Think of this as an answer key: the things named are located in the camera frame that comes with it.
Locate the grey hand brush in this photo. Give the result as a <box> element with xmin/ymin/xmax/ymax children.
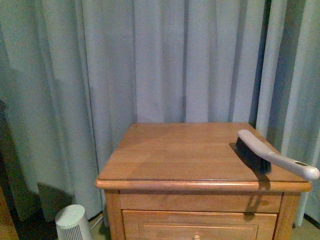
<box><xmin>235</xmin><ymin>129</ymin><xmax>320</xmax><ymax>181</ymax></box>

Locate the wooden nightstand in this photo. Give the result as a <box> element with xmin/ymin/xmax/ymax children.
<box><xmin>96</xmin><ymin>123</ymin><xmax>312</xmax><ymax>240</ymax></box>

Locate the light blue curtain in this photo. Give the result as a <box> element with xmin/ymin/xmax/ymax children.
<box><xmin>0</xmin><ymin>0</ymin><xmax>320</xmax><ymax>221</ymax></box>

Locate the white cylindrical air purifier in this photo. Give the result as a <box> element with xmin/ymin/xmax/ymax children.
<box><xmin>55</xmin><ymin>204</ymin><xmax>93</xmax><ymax>240</ymax></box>

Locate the wooden bed headboard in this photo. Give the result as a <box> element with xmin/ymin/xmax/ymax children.
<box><xmin>0</xmin><ymin>188</ymin><xmax>19</xmax><ymax>240</ymax></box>

